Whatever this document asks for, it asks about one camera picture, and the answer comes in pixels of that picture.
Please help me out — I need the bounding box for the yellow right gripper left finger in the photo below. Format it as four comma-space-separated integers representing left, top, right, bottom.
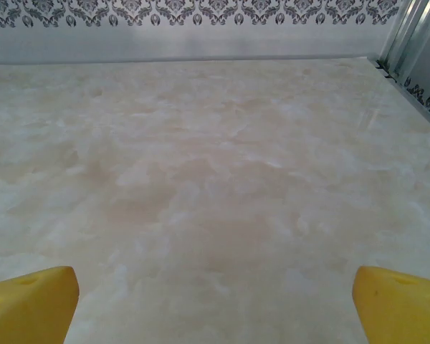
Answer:
0, 265, 80, 344

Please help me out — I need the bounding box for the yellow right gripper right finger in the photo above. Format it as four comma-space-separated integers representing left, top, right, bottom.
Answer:
351, 264, 430, 344

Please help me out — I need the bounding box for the aluminium frame post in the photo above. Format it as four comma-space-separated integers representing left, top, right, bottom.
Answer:
376, 0, 430, 82

